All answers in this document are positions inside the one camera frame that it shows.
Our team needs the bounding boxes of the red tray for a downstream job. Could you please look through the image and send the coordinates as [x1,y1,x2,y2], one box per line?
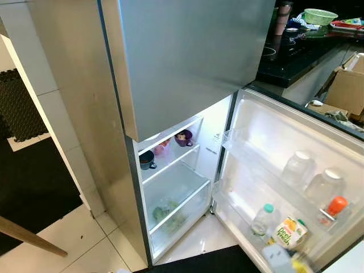
[330,18,364,32]

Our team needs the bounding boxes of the pink container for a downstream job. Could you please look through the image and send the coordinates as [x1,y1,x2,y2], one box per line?
[152,140,171,158]

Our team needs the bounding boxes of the black cooktop counter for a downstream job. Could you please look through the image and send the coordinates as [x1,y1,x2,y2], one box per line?
[256,23,364,89]

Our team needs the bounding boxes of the bottle with orange cap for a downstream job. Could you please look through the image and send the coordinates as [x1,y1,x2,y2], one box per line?
[325,195,349,224]

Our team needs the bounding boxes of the silver freezer door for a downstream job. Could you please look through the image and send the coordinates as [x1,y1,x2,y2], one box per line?
[100,0,278,143]

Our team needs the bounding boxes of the green vegetables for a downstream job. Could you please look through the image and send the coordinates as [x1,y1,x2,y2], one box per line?
[151,200,188,231]

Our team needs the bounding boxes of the cardboard box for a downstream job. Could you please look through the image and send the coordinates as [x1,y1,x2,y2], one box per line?
[324,67,364,117]

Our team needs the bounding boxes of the dark tumbler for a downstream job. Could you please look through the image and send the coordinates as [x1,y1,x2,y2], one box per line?
[276,1,293,36]

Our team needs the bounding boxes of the silver fridge body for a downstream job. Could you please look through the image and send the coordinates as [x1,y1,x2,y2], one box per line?
[26,0,239,267]

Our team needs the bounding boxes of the orange juice carton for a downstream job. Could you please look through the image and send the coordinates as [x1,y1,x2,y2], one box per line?
[274,216,309,251]

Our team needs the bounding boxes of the green plastic basket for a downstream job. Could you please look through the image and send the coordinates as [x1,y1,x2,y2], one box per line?
[303,8,339,27]

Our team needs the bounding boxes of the blue white cloth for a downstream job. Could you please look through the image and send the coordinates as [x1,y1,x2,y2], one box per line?
[286,16,312,32]

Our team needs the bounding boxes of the grey green crumpled bag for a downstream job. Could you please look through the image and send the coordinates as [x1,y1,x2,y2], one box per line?
[318,108,364,133]

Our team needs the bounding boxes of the clear bottle with teal cap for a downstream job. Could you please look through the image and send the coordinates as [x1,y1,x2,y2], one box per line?
[251,203,276,237]

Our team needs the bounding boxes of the clear crisper drawer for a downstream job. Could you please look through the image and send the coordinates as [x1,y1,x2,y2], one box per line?
[142,162,212,259]

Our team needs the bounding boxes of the black floor carpet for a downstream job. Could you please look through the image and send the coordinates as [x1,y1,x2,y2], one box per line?
[0,134,84,257]

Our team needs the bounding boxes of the dark blue cup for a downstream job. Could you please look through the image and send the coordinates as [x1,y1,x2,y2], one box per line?
[139,151,158,171]

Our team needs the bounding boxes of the clear jar with white lid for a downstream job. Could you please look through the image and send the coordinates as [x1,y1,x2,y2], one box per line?
[282,150,316,191]
[304,167,346,210]

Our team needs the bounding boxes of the brown wooden bar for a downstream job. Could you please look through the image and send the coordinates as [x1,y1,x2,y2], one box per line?
[0,215,69,258]

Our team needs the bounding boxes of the fridge door with white shelves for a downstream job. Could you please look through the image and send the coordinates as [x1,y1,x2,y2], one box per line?
[212,86,364,273]

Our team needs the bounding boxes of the purple cup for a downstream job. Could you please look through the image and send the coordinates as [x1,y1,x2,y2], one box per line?
[174,130,194,148]

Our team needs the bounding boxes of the dark textured rubber mat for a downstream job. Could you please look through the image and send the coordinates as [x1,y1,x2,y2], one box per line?
[0,68,50,143]

